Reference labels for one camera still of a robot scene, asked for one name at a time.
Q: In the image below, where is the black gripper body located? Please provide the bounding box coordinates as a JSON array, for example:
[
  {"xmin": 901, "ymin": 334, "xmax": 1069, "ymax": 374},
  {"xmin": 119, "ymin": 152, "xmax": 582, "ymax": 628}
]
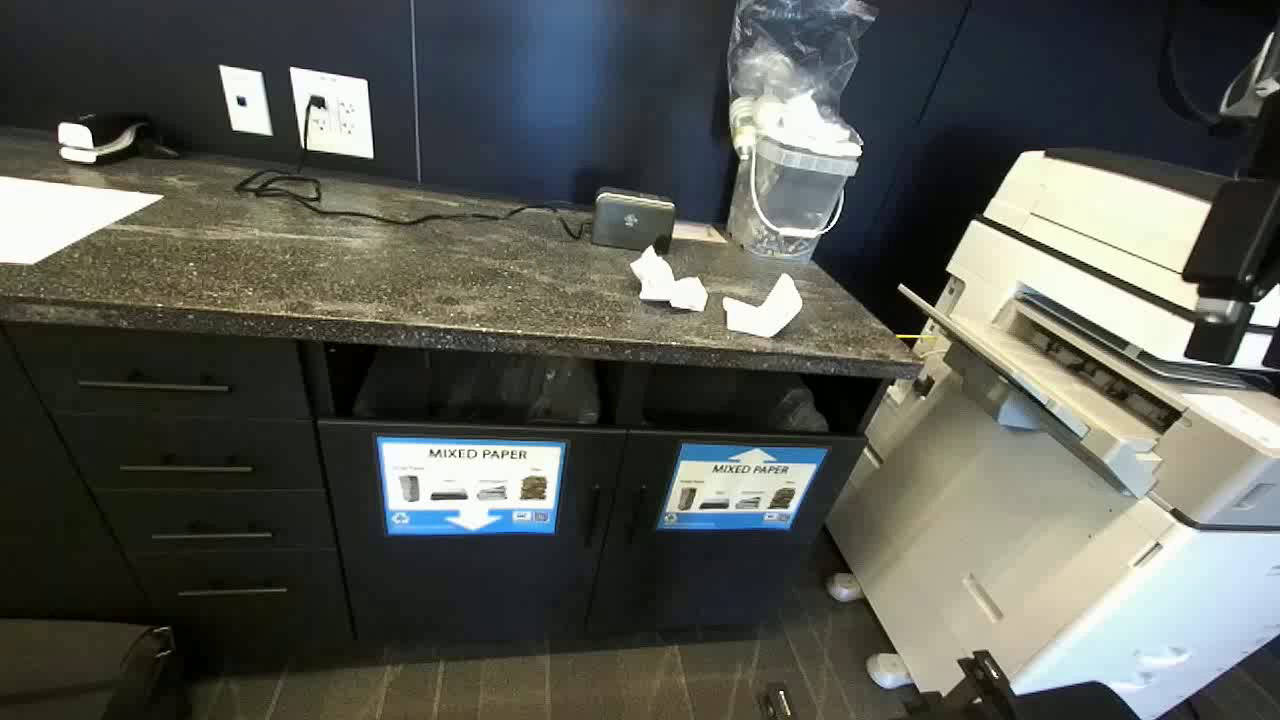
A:
[{"xmin": 1178, "ymin": 131, "xmax": 1280, "ymax": 293}]

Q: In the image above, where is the clear plastic bucket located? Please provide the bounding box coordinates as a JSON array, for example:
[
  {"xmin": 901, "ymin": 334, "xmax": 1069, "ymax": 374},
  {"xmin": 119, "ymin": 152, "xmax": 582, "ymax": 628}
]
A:
[{"xmin": 723, "ymin": 114, "xmax": 868, "ymax": 264}]

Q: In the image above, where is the black counter cabinet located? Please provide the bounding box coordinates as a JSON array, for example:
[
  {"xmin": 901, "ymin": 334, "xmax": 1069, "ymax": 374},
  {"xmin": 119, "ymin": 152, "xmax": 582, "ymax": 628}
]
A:
[{"xmin": 0, "ymin": 125, "xmax": 923, "ymax": 657}]

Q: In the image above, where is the flat white paper sheet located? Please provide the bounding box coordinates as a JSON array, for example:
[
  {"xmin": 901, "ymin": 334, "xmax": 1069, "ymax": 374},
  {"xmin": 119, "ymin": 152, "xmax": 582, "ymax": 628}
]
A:
[{"xmin": 0, "ymin": 172, "xmax": 167, "ymax": 267}]

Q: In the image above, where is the black power cable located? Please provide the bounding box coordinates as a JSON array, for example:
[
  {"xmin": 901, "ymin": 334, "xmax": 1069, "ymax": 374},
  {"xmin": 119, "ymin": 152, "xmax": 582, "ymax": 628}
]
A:
[{"xmin": 231, "ymin": 91, "xmax": 591, "ymax": 245}]

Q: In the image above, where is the blue mixed paper label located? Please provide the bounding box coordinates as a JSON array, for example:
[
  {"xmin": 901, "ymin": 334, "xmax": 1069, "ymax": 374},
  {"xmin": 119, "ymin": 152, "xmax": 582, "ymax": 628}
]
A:
[
  {"xmin": 370, "ymin": 430, "xmax": 571, "ymax": 541},
  {"xmin": 656, "ymin": 438, "xmax": 830, "ymax": 536}
]

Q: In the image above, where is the black bin door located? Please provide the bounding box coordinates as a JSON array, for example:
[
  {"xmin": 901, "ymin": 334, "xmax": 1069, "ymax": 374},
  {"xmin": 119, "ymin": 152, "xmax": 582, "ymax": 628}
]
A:
[
  {"xmin": 316, "ymin": 414, "xmax": 629, "ymax": 651},
  {"xmin": 582, "ymin": 426, "xmax": 864, "ymax": 641}
]

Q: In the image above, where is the large white office printer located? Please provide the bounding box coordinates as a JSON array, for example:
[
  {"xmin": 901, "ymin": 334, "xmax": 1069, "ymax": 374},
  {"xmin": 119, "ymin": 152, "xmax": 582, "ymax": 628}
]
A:
[{"xmin": 823, "ymin": 144, "xmax": 1280, "ymax": 720}]

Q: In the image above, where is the clear plastic bag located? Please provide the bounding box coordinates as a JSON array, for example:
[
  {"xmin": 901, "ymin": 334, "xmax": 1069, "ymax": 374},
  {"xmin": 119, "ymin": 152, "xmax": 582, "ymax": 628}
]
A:
[{"xmin": 723, "ymin": 0, "xmax": 879, "ymax": 152}]

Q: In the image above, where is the white double wall outlet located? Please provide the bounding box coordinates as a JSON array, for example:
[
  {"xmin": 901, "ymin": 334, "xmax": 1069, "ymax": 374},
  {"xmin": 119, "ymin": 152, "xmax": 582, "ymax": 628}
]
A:
[{"xmin": 283, "ymin": 62, "xmax": 378, "ymax": 164}]

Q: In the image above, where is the small grey box device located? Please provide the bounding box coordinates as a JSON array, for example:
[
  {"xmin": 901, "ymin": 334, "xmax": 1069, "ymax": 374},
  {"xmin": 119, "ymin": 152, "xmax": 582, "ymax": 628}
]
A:
[{"xmin": 587, "ymin": 189, "xmax": 679, "ymax": 252}]

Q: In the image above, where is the black cabinet drawer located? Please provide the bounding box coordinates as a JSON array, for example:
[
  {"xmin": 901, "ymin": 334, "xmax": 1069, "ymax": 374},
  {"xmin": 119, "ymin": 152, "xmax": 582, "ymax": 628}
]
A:
[
  {"xmin": 6, "ymin": 325, "xmax": 310, "ymax": 423},
  {"xmin": 51, "ymin": 414, "xmax": 329, "ymax": 496},
  {"xmin": 122, "ymin": 548, "xmax": 357, "ymax": 648},
  {"xmin": 93, "ymin": 482, "xmax": 339, "ymax": 561}
]

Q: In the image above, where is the white stapler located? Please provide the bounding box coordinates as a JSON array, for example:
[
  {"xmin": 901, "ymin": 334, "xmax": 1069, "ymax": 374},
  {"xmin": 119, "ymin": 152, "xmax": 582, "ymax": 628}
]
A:
[{"xmin": 51, "ymin": 111, "xmax": 152, "ymax": 168}]

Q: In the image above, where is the small white wall plate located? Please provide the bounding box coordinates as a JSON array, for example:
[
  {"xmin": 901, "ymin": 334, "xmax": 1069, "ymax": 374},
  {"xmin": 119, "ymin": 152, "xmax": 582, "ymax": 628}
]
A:
[{"xmin": 215, "ymin": 60, "xmax": 276, "ymax": 138}]

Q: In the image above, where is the black bin liner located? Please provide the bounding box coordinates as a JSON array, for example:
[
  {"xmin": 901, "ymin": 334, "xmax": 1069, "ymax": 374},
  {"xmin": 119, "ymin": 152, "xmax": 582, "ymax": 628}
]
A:
[
  {"xmin": 636, "ymin": 368, "xmax": 830, "ymax": 435},
  {"xmin": 349, "ymin": 346, "xmax": 604, "ymax": 430}
]

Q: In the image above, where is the small beige card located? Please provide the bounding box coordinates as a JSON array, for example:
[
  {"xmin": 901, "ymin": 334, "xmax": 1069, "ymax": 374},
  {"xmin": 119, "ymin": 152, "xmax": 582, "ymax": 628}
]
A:
[{"xmin": 666, "ymin": 216, "xmax": 736, "ymax": 252}]

